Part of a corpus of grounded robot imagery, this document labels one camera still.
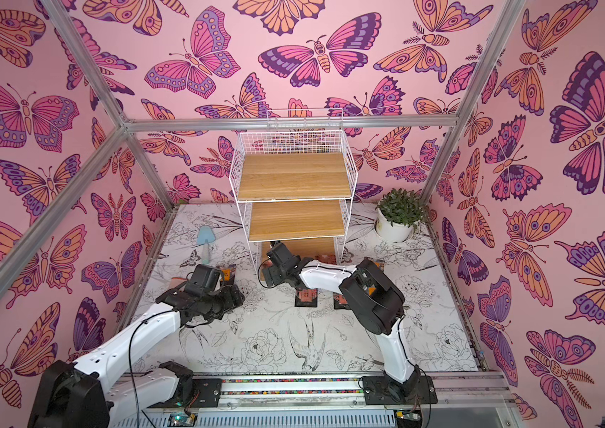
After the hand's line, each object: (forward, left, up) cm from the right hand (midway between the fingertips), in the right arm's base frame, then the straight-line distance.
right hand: (272, 272), depth 95 cm
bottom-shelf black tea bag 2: (-10, -24, -3) cm, 26 cm away
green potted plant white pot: (+16, -45, +15) cm, 50 cm away
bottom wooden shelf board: (+10, -12, +1) cm, 16 cm away
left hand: (-12, +9, +3) cm, 15 cm away
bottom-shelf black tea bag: (-8, -12, -3) cm, 15 cm away
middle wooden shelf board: (+7, -10, +21) cm, 24 cm away
